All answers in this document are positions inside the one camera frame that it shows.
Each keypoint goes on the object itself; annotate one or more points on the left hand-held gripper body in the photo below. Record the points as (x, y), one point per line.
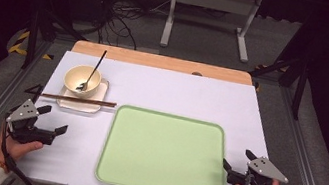
(25, 115)

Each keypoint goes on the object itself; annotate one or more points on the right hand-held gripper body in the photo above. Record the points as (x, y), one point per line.
(263, 168)

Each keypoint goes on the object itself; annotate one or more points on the white square plate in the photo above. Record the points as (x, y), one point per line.
(82, 106)

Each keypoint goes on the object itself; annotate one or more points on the cream bowl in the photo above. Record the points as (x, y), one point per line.
(73, 82)

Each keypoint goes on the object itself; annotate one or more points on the light green tray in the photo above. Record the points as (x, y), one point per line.
(168, 160)

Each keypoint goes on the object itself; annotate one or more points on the metal spoon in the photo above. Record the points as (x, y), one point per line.
(95, 67)

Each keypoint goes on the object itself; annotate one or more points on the person's left hand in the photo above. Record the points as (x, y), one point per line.
(12, 150)

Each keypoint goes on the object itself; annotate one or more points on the black metal stand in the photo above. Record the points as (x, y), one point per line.
(299, 94)
(31, 43)

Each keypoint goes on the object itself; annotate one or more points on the yellow black hazard tape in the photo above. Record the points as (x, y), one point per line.
(18, 46)
(257, 86)

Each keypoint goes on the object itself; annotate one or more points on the black triangular bracket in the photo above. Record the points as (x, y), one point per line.
(38, 93)

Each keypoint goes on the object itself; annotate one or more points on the white metal stand frame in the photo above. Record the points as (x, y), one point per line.
(215, 0)

